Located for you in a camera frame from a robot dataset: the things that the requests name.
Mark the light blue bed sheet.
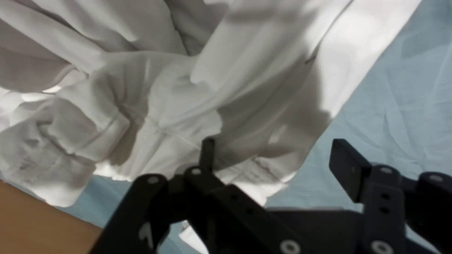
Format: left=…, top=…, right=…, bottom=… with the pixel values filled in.
left=7, top=0, right=452, bottom=254

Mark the white clothing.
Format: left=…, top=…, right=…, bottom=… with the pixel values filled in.
left=0, top=0, right=422, bottom=254

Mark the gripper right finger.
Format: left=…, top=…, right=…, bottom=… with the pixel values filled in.
left=328, top=139, right=452, bottom=254

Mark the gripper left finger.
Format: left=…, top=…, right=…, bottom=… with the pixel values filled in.
left=89, top=137, right=311, bottom=254

